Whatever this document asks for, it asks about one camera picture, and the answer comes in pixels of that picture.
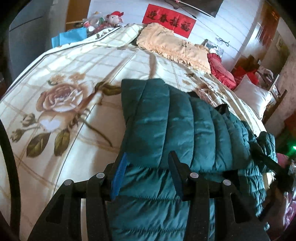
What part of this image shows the blue paper bag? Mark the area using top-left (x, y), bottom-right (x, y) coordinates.
top-left (51, 27), bottom-right (87, 48)

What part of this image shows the white square pillow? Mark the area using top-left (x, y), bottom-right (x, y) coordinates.
top-left (234, 75), bottom-right (272, 120)

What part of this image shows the red heart cushion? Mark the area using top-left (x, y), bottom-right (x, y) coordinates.
top-left (207, 53), bottom-right (237, 90)

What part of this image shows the peach frilled pillow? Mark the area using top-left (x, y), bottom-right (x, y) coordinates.
top-left (137, 23), bottom-right (211, 73)

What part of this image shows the grey refrigerator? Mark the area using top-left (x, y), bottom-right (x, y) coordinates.
top-left (4, 0), bottom-right (69, 80)

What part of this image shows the plush pig toy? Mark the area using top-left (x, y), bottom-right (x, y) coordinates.
top-left (106, 11), bottom-right (124, 26)

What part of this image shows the red Chinese banner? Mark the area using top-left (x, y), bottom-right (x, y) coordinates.
top-left (142, 4), bottom-right (196, 38)

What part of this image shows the wall mounted television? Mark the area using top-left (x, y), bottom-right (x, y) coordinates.
top-left (165, 0), bottom-right (224, 18)

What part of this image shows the dark green puffer jacket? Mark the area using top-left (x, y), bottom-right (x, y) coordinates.
top-left (107, 79), bottom-right (276, 240)

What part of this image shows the floral cream bed quilt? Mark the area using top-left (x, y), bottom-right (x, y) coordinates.
top-left (1, 24), bottom-right (265, 240)

